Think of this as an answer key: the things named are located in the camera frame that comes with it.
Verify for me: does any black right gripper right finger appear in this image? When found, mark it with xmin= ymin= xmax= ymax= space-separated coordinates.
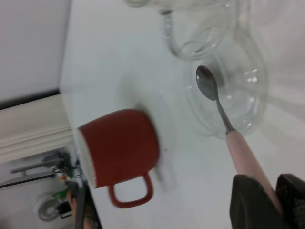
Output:
xmin=276 ymin=173 xmax=305 ymax=229

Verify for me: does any clear glass cup with handle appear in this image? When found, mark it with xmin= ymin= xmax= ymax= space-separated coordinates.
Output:
xmin=122 ymin=0 xmax=240 ymax=61

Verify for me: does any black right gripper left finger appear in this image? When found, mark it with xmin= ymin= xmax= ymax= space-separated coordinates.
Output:
xmin=230 ymin=174 xmax=285 ymax=229

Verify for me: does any clear glass saucer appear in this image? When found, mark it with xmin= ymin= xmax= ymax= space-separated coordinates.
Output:
xmin=183 ymin=35 xmax=268 ymax=144

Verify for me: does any red ceramic cup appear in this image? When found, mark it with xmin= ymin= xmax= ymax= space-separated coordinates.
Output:
xmin=76 ymin=108 xmax=160 ymax=209

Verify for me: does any metal spoon with pink handle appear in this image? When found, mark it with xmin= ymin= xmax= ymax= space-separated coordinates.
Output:
xmin=195 ymin=65 xmax=283 ymax=214

